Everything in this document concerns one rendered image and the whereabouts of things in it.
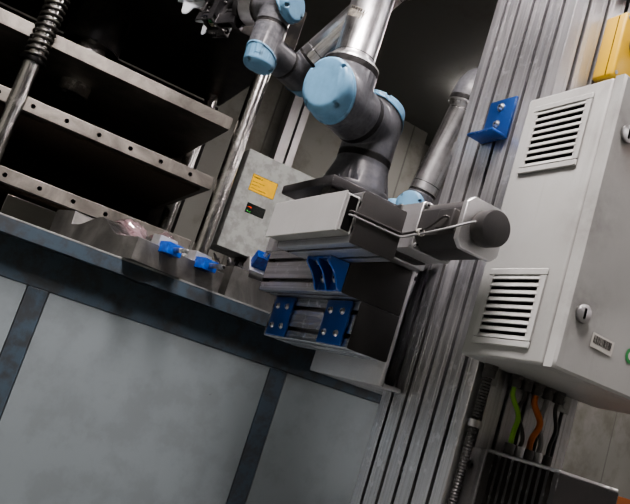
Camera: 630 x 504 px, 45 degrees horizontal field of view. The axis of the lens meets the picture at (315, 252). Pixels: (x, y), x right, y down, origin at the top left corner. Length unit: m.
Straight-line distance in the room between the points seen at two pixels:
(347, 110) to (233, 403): 0.85
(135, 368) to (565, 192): 1.12
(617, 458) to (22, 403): 7.78
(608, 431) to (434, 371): 7.56
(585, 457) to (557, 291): 7.56
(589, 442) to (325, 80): 7.48
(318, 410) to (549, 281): 1.04
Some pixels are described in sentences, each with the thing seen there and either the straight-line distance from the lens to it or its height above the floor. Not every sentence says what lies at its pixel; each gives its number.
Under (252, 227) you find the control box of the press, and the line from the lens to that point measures 2.95.
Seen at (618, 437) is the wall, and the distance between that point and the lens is 9.05.
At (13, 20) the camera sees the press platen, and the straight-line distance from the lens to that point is 2.87.
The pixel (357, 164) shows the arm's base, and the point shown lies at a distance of 1.58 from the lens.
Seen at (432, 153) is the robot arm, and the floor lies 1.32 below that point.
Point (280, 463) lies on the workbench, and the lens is 2.07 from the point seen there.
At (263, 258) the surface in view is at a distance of 2.00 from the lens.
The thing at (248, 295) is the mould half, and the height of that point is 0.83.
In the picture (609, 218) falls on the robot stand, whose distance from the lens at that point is 1.23.
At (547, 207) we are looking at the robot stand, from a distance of 1.27.
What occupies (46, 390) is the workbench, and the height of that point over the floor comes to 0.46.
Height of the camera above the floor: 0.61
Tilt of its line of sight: 11 degrees up
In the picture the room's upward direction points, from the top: 18 degrees clockwise
